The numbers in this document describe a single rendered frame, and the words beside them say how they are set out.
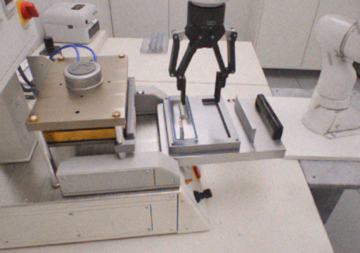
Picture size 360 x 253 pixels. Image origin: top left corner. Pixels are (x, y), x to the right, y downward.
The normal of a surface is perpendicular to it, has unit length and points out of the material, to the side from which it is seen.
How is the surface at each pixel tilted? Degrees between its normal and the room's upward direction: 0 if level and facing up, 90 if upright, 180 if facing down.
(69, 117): 0
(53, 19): 86
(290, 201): 0
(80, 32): 90
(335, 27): 55
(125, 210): 90
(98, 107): 0
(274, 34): 90
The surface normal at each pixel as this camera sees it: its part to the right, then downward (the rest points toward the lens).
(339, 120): 0.23, 0.55
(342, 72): 0.02, -0.30
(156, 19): -0.03, 0.61
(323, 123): -0.70, 0.33
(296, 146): 0.02, -0.79
